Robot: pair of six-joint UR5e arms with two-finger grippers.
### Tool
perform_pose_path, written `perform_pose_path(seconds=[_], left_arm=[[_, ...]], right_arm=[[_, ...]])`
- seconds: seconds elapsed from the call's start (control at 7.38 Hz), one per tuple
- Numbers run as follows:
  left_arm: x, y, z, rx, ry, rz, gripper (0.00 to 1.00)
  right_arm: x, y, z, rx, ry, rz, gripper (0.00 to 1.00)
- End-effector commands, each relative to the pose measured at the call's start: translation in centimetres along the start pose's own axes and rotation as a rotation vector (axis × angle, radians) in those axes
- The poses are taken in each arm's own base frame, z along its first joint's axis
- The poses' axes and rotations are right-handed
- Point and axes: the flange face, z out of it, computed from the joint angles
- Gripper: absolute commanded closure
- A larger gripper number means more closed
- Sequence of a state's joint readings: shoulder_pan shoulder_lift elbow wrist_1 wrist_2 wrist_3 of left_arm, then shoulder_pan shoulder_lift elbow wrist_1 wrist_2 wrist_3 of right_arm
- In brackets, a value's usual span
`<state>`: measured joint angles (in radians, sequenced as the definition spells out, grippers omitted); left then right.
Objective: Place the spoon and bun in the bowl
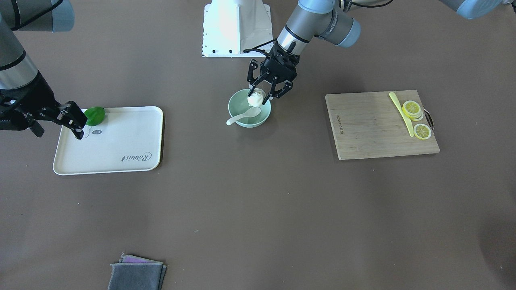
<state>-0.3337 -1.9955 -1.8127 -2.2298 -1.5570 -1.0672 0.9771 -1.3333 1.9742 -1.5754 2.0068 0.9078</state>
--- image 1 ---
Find cream rabbit tray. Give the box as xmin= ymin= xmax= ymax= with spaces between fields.
xmin=53 ymin=106 xmax=164 ymax=176

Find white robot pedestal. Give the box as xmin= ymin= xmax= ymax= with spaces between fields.
xmin=202 ymin=0 xmax=273 ymax=58

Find white ceramic spoon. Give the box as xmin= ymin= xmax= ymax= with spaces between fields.
xmin=226 ymin=107 xmax=261 ymax=126

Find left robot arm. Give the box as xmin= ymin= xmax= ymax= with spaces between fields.
xmin=246 ymin=0 xmax=515 ymax=107

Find green lime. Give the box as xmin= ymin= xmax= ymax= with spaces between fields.
xmin=83 ymin=106 xmax=106 ymax=126

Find grey folded cloth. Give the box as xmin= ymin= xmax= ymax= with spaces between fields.
xmin=108 ymin=255 xmax=167 ymax=290

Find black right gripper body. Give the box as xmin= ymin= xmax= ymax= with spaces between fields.
xmin=0 ymin=72 xmax=64 ymax=137

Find light green bowl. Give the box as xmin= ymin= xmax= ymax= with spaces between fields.
xmin=227 ymin=88 xmax=272 ymax=128

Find yellow plastic knife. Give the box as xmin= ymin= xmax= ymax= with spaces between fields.
xmin=389 ymin=92 xmax=414 ymax=137

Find bamboo cutting board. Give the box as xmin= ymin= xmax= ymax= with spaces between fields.
xmin=325 ymin=91 xmax=440 ymax=160

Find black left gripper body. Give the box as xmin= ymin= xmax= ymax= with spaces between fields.
xmin=247 ymin=42 xmax=300 ymax=98

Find stacked lemon slices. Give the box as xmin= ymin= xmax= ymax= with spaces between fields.
xmin=402 ymin=100 xmax=423 ymax=121

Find white steamed bun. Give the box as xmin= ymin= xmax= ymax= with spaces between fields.
xmin=247 ymin=88 xmax=265 ymax=107

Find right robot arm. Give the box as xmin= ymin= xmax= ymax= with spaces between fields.
xmin=0 ymin=0 xmax=87 ymax=139

